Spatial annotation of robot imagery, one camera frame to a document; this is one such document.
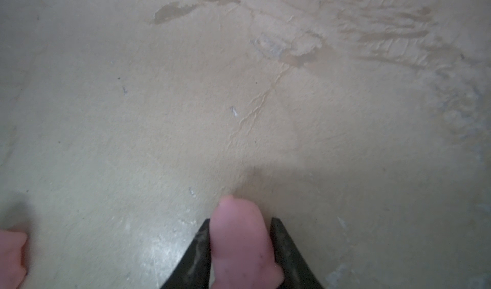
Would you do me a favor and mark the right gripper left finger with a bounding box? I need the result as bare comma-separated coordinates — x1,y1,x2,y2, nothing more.
161,219,212,289

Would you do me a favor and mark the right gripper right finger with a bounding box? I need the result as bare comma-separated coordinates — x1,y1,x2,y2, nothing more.
270,217,324,289

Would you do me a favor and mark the pink pig toy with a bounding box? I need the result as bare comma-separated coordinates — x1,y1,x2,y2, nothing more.
1,230,28,289
210,195,284,288

